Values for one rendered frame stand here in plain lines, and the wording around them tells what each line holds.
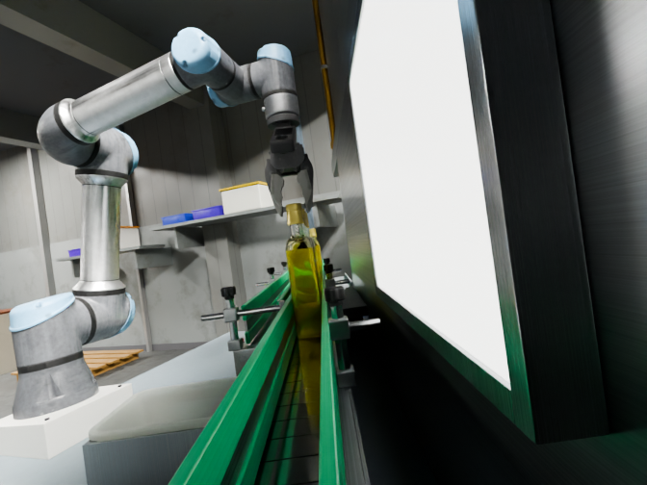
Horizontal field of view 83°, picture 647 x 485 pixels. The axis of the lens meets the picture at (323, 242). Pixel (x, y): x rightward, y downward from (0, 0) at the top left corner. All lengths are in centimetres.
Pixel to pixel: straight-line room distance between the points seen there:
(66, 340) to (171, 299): 412
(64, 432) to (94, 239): 42
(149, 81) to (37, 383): 64
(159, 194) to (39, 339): 425
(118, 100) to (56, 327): 49
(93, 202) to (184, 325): 405
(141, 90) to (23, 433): 68
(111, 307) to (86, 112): 46
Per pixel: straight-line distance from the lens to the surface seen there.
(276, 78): 85
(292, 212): 78
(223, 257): 424
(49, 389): 98
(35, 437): 93
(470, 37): 18
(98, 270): 106
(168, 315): 514
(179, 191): 493
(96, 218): 105
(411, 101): 28
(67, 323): 98
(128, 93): 86
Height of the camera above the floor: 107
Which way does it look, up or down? level
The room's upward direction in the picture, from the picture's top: 8 degrees counter-clockwise
